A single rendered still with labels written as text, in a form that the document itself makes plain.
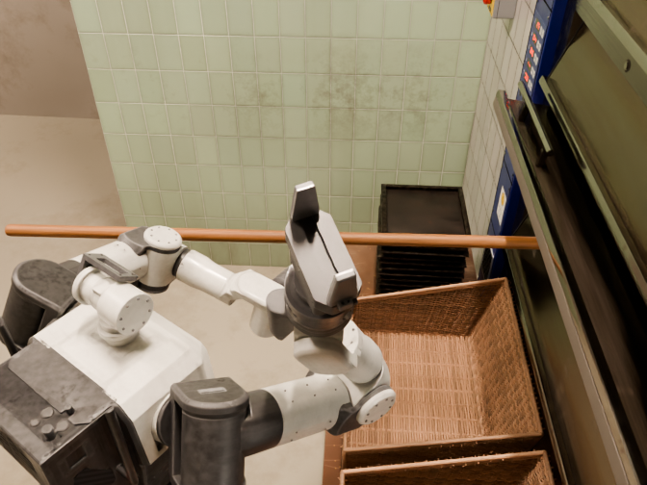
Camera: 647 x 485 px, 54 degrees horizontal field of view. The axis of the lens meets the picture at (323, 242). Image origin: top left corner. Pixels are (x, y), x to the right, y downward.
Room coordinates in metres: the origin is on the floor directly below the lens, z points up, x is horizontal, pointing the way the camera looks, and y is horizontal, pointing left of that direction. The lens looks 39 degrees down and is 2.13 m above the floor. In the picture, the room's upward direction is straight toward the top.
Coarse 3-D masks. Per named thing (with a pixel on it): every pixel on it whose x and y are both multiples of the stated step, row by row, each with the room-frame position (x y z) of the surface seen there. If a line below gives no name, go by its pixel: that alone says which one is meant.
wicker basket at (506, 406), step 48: (432, 288) 1.41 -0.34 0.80; (480, 288) 1.40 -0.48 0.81; (384, 336) 1.40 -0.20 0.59; (432, 336) 1.40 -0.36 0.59; (480, 336) 1.33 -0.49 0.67; (432, 384) 1.20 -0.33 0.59; (480, 384) 1.18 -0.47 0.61; (528, 384) 1.00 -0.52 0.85; (384, 432) 1.04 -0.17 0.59; (432, 432) 1.03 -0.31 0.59; (480, 432) 1.03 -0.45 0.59; (528, 432) 0.89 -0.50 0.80
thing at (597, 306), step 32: (544, 128) 1.32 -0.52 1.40; (512, 160) 1.18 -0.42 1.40; (576, 160) 1.19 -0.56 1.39; (544, 192) 1.04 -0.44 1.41; (576, 192) 1.06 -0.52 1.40; (576, 224) 0.95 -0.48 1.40; (544, 256) 0.86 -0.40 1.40; (576, 256) 0.85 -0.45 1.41; (608, 256) 0.86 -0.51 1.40; (608, 288) 0.77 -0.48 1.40; (608, 320) 0.69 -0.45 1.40; (640, 320) 0.70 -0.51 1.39; (576, 352) 0.63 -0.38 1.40; (608, 352) 0.62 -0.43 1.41; (640, 352) 0.63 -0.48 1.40; (640, 384) 0.57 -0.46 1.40; (640, 416) 0.51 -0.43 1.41; (608, 448) 0.47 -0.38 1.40; (640, 448) 0.46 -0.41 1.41
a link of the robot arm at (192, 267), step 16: (160, 256) 0.97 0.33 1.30; (176, 256) 0.99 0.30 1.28; (192, 256) 1.00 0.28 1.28; (160, 272) 0.96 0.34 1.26; (176, 272) 0.98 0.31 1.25; (192, 272) 0.97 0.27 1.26; (208, 272) 0.97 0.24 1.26; (224, 272) 0.98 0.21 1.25; (144, 288) 0.96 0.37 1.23; (160, 288) 0.96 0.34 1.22; (208, 288) 0.95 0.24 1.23
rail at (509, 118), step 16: (496, 96) 1.45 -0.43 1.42; (512, 112) 1.34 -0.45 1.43; (512, 128) 1.26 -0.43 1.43; (528, 160) 1.13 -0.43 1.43; (528, 176) 1.07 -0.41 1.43; (544, 208) 0.96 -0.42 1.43; (544, 224) 0.91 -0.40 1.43; (560, 240) 0.86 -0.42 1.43; (560, 256) 0.82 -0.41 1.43; (560, 272) 0.78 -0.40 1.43; (576, 288) 0.74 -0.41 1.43; (576, 304) 0.70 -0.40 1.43; (576, 320) 0.68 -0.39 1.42; (592, 336) 0.64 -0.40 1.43; (592, 352) 0.60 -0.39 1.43; (592, 368) 0.58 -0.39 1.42; (608, 368) 0.58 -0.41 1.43; (608, 384) 0.55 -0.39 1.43; (608, 400) 0.52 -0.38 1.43; (608, 416) 0.50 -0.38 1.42; (624, 416) 0.50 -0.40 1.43; (624, 432) 0.47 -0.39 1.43; (624, 448) 0.45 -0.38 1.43; (624, 464) 0.43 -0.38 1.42; (640, 464) 0.43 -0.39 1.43; (640, 480) 0.40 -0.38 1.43
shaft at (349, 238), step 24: (192, 240) 1.17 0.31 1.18; (216, 240) 1.16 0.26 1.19; (240, 240) 1.16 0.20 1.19; (264, 240) 1.16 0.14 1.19; (360, 240) 1.15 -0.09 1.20; (384, 240) 1.15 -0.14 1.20; (408, 240) 1.15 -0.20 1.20; (432, 240) 1.14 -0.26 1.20; (456, 240) 1.14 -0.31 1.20; (480, 240) 1.14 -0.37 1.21; (504, 240) 1.14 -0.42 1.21; (528, 240) 1.14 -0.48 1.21
